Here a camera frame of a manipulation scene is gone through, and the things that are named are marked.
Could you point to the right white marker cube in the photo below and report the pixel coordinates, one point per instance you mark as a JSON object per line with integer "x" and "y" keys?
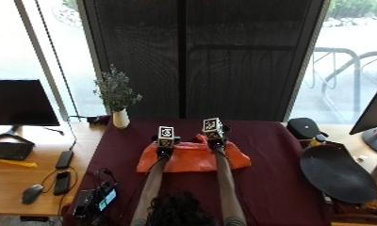
{"x": 212, "y": 128}

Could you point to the person's right hand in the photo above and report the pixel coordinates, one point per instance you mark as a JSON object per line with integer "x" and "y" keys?
{"x": 217, "y": 142}

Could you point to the black smartphone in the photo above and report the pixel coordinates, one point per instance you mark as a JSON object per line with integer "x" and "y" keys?
{"x": 62, "y": 183}

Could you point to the wooden desk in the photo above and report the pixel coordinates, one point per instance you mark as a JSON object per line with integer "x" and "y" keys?
{"x": 26, "y": 175}

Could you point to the white marker cube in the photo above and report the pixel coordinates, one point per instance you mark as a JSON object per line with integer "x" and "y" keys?
{"x": 212, "y": 128}
{"x": 165, "y": 136}

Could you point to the dark red tablecloth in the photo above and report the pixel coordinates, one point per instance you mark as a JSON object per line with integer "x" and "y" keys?
{"x": 276, "y": 175}

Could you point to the black computer mouse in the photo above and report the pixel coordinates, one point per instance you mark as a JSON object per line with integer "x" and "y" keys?
{"x": 32, "y": 193}

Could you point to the black computer monitor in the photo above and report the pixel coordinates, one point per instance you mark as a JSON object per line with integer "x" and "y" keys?
{"x": 16, "y": 105}

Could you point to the yellow strip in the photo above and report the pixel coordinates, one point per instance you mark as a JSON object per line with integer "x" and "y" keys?
{"x": 16, "y": 163}

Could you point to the orange cloth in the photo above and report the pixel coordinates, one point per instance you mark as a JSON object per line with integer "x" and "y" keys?
{"x": 192, "y": 160}

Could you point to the dark mesh window blind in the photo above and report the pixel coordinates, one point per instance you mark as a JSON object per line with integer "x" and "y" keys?
{"x": 205, "y": 56}

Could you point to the metal bicycle rack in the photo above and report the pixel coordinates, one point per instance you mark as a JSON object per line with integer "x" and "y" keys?
{"x": 348, "y": 75}

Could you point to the black keyboard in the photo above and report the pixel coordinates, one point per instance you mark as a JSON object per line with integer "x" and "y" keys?
{"x": 7, "y": 150}

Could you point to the person's left hand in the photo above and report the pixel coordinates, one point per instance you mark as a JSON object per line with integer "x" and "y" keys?
{"x": 165, "y": 150}

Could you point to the left white marker cube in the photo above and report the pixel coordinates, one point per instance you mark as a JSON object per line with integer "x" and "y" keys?
{"x": 165, "y": 136}

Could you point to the white vase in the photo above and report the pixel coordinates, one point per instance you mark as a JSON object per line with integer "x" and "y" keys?
{"x": 120, "y": 118}

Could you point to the bunch of small flowers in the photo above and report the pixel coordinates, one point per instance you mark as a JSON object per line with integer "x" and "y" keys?
{"x": 115, "y": 91}

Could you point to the dark monitor with round base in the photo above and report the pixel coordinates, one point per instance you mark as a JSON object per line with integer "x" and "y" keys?
{"x": 374, "y": 119}

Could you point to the black chair seat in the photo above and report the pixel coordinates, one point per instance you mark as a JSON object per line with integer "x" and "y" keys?
{"x": 337, "y": 172}

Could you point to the person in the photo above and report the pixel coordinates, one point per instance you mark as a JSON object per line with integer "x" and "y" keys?
{"x": 176, "y": 210}

